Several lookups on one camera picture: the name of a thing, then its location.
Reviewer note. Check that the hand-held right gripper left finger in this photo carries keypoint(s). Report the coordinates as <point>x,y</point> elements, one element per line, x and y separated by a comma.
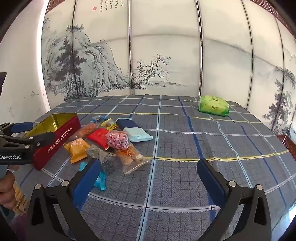
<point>86,182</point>

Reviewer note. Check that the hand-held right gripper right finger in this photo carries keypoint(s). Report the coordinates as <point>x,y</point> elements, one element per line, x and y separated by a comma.
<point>210,183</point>

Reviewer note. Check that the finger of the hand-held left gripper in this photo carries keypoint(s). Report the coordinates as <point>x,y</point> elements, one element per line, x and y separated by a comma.
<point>22,127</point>
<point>44,138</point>

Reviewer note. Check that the red metal tin box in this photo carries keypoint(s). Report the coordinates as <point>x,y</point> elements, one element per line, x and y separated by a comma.
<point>55,143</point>

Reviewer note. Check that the small bright blue packet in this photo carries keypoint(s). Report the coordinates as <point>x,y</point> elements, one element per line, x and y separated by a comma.
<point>101,181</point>

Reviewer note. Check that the dark clear-wrapped snack packet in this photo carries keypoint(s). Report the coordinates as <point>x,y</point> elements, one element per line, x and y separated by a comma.
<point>97,153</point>

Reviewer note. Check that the orange snack packet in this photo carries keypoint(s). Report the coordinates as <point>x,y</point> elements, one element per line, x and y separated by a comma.
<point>77,149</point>

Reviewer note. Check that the clear packet of orange crackers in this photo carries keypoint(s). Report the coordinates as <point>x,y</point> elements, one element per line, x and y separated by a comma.
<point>86,131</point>

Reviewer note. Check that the red snack packet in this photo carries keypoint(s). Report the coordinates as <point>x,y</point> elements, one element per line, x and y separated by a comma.
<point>98,136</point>

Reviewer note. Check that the clear fried twist packet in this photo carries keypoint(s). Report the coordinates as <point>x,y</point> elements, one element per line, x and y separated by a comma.
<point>129,158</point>

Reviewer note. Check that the pink patterned snack packet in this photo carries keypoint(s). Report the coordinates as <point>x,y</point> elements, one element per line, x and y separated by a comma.
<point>118,140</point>

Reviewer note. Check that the clear candy with blue ends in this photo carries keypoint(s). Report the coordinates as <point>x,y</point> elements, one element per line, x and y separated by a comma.
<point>97,119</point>

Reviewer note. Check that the yellow and red candy packet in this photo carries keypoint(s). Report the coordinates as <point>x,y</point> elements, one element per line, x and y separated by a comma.
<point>112,127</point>

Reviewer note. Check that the clear candy with yellow ends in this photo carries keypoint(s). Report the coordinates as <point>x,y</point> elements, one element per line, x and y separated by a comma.
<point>106,122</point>

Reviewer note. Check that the navy and pale blue packet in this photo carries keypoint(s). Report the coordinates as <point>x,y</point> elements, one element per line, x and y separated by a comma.
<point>136,135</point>

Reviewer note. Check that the person's left hand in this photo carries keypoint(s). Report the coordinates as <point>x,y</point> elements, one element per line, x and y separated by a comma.
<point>5,183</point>

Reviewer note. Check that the blue plaid tablecloth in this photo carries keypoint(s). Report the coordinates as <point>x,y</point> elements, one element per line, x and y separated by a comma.
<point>185,162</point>

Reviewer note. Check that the green tissue pack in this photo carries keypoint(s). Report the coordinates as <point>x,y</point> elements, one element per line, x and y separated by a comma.
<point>214,105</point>

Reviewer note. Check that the ink landscape folding screen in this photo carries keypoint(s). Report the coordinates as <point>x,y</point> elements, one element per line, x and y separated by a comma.
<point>161,46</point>

